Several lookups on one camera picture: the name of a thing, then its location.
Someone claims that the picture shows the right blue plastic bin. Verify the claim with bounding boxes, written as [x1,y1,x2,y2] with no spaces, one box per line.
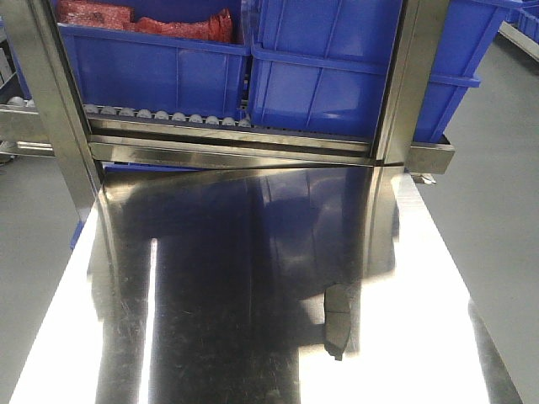
[248,1,518,143]

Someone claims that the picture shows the roller conveyor track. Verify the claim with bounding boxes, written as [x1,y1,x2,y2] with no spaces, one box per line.
[83,104,252,128]

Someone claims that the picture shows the red mesh bags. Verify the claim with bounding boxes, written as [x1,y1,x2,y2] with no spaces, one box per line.
[56,0,235,44]

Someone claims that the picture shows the blue plastic bin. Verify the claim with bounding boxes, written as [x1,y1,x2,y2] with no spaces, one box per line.
[58,1,251,119]
[248,1,518,143]

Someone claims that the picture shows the brake pad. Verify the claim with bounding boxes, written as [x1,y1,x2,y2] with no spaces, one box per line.
[323,284,351,361]

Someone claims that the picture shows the left blue plastic bin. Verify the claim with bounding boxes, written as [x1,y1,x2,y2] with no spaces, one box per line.
[58,1,251,119]

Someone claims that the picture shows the stainless steel rack frame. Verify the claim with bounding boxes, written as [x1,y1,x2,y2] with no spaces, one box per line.
[1,1,455,218]

